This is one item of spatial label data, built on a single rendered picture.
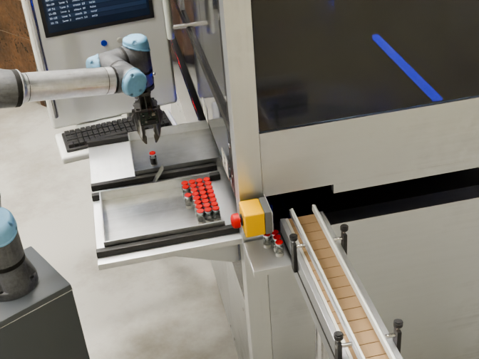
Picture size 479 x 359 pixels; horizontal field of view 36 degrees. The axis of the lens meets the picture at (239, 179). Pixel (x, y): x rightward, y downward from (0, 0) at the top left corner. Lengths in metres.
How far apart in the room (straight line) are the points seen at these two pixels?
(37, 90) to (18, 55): 3.02
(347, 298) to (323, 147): 0.41
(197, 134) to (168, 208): 0.44
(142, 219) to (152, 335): 0.98
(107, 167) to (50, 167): 1.85
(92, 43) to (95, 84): 0.80
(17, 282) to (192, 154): 0.72
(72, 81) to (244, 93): 0.46
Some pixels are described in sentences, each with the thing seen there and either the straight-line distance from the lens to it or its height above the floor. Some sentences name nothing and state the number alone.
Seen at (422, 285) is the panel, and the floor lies 0.58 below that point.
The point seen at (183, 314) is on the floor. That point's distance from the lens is 3.14.
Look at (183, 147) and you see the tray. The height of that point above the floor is 0.88.
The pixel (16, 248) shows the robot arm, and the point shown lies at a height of 0.93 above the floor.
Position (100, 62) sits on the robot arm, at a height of 1.30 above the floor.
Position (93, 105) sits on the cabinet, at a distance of 2.90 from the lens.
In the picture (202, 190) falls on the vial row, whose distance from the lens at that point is 2.19.
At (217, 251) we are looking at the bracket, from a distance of 2.18.
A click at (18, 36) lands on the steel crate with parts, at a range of 4.87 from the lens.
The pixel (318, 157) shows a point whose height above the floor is 1.11.
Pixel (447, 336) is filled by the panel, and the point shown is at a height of 0.33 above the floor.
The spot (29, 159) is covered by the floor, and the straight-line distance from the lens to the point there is 4.41.
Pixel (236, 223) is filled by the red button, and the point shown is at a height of 1.00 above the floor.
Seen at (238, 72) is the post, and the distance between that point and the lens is 1.79.
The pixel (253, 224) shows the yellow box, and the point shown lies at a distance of 1.91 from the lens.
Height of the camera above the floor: 2.14
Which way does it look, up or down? 33 degrees down
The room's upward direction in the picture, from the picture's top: 5 degrees counter-clockwise
